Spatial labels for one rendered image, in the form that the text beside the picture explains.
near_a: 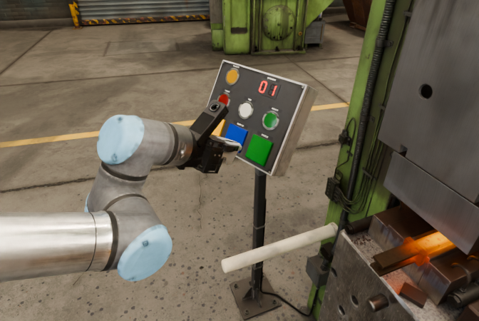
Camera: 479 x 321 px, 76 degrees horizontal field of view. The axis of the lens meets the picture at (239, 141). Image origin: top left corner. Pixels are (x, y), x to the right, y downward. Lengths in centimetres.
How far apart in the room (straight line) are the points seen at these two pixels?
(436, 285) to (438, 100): 37
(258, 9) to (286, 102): 446
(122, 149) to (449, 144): 56
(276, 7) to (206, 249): 419
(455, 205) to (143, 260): 53
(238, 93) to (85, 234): 67
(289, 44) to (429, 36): 497
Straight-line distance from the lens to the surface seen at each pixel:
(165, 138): 60
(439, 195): 67
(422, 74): 64
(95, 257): 50
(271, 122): 91
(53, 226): 49
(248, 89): 98
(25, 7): 882
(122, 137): 56
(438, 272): 75
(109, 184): 61
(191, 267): 189
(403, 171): 71
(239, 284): 180
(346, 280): 91
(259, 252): 112
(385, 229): 81
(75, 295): 197
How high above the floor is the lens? 152
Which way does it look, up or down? 32 degrees down
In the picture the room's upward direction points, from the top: straight up
